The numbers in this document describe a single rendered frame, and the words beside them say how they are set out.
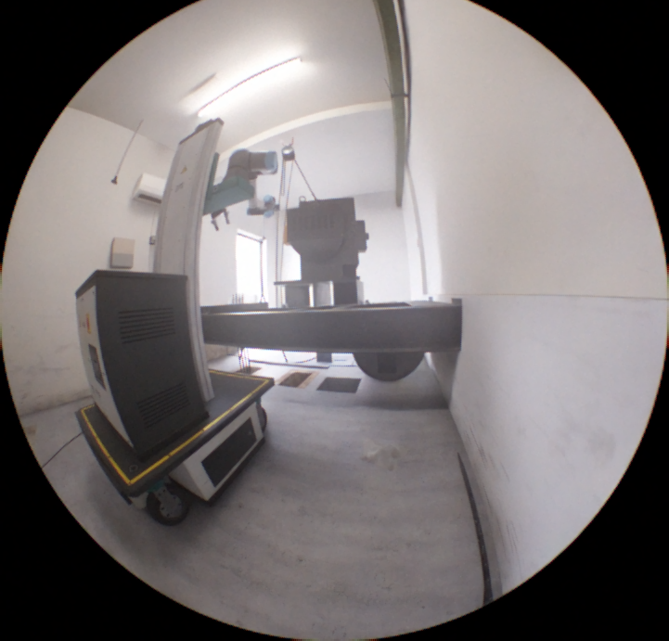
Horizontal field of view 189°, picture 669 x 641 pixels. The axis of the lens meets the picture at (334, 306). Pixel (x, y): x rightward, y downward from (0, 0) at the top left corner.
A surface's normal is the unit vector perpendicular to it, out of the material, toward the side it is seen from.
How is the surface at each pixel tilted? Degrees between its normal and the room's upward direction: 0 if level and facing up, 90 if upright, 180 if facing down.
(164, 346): 90
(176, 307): 90
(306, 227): 90
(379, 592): 0
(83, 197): 90
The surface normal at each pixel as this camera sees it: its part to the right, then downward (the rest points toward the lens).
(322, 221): -0.05, 0.04
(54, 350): 0.96, -0.04
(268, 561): -0.05, -1.00
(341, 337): -0.27, 0.06
